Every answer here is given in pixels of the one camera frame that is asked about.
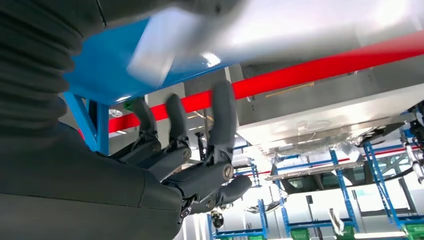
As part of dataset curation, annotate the blue metal shelf rack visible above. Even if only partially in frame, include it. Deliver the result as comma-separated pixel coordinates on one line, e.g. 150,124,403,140
62,18,233,157

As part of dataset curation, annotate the green plastic crate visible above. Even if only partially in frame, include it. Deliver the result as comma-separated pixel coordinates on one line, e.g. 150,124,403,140
290,228,311,240
402,224,424,240

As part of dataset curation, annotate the red barrier tape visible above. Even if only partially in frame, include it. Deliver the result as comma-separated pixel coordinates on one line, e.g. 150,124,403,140
77,29,424,140

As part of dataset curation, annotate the white panel table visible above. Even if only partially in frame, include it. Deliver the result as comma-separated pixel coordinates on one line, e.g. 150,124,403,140
231,56,424,157

